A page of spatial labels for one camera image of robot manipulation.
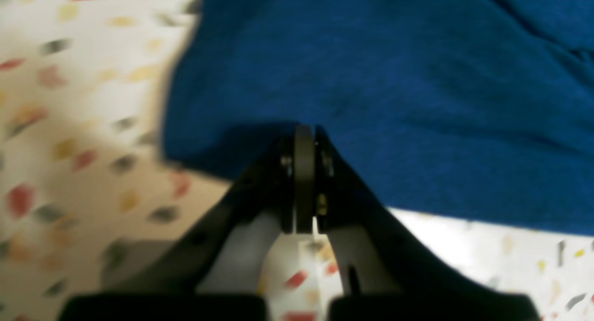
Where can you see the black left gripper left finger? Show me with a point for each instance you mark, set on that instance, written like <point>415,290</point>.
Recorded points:
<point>212,272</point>

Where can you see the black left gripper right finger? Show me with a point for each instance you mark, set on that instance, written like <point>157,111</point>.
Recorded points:
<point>387,274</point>

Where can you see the dark blue t-shirt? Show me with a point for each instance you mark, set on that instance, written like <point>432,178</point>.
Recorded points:
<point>477,109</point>

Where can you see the terrazzo patterned table cloth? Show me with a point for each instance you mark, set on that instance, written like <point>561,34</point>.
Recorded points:
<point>82,87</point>

